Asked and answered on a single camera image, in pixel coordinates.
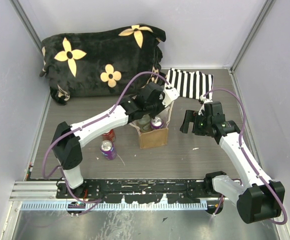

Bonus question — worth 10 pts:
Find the black white striped cloth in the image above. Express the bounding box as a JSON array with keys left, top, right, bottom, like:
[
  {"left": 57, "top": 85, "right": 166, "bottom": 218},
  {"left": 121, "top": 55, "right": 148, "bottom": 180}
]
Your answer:
[{"left": 166, "top": 68, "right": 214, "bottom": 101}]

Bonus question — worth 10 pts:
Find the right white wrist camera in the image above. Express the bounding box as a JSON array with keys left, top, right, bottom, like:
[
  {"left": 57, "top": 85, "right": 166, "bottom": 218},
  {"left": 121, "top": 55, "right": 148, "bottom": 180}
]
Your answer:
[{"left": 198, "top": 96, "right": 213, "bottom": 116}]

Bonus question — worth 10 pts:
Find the aluminium rail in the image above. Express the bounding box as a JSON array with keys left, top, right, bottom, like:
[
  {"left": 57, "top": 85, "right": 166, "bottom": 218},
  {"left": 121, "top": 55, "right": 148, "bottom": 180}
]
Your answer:
[{"left": 9, "top": 179, "right": 282, "bottom": 201}]

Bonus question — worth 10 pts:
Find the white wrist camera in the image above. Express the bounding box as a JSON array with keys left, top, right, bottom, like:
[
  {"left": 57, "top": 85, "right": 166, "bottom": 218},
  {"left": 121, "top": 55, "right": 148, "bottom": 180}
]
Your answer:
[
  {"left": 198, "top": 96, "right": 213, "bottom": 116},
  {"left": 162, "top": 84, "right": 180, "bottom": 107}
]

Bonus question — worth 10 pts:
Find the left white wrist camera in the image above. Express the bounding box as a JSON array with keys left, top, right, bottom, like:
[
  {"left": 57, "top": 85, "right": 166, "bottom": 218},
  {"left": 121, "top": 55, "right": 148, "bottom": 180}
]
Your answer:
[{"left": 162, "top": 84, "right": 180, "bottom": 107}]

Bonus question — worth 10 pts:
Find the clear bottle front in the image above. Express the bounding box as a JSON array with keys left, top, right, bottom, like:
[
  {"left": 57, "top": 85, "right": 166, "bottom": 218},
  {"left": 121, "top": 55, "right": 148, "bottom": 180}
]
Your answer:
[{"left": 137, "top": 114, "right": 152, "bottom": 133}]

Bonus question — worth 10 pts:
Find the purple soda can front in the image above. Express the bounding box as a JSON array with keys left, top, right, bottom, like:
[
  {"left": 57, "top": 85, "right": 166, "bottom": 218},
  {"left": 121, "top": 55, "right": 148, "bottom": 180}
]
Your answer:
[{"left": 100, "top": 140, "right": 117, "bottom": 160}]

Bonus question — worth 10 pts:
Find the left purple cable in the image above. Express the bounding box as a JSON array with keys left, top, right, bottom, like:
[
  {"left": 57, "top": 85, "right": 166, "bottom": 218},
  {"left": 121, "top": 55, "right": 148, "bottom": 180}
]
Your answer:
[{"left": 41, "top": 71, "right": 172, "bottom": 216}]

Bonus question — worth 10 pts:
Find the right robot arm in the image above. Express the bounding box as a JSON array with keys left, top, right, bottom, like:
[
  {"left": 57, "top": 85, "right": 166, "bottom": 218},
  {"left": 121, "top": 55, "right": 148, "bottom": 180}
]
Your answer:
[{"left": 180, "top": 101, "right": 285, "bottom": 224}]

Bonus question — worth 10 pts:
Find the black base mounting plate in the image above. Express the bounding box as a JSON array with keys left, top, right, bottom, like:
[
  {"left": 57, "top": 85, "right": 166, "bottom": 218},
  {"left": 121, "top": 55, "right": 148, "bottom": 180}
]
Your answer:
[{"left": 56, "top": 179, "right": 225, "bottom": 204}]

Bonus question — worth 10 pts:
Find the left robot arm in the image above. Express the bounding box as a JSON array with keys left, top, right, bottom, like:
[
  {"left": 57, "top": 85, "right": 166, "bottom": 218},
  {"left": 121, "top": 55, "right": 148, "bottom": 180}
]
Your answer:
[{"left": 52, "top": 82, "right": 178, "bottom": 198}]

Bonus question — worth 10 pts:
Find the purple soda can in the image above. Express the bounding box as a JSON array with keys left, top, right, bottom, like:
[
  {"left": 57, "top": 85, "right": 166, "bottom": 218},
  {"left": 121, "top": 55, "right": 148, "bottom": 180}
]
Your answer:
[
  {"left": 150, "top": 116, "right": 164, "bottom": 130},
  {"left": 100, "top": 140, "right": 117, "bottom": 160}
]

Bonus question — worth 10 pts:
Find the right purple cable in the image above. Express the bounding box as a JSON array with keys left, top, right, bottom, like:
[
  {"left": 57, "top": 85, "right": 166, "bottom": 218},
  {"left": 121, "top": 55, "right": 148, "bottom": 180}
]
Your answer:
[{"left": 199, "top": 88, "right": 288, "bottom": 218}]

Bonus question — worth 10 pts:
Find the purple cable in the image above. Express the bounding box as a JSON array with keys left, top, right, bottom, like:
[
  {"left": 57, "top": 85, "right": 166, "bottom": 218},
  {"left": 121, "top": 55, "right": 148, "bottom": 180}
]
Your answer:
[
  {"left": 41, "top": 71, "right": 172, "bottom": 216},
  {"left": 199, "top": 88, "right": 288, "bottom": 218}
]

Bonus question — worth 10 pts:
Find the cat print canvas bag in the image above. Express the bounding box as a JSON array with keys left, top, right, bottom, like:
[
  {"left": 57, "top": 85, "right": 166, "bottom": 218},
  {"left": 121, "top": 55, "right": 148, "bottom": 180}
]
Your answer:
[{"left": 130, "top": 103, "right": 174, "bottom": 149}]

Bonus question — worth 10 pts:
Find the black floral plush blanket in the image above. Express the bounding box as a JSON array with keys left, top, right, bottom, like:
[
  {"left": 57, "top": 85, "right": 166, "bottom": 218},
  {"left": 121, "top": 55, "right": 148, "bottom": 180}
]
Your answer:
[{"left": 40, "top": 23, "right": 166, "bottom": 106}]

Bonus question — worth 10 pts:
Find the red soda can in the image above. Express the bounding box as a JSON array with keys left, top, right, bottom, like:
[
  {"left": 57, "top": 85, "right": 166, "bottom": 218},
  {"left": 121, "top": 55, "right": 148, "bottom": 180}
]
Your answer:
[{"left": 102, "top": 129, "right": 116, "bottom": 143}]

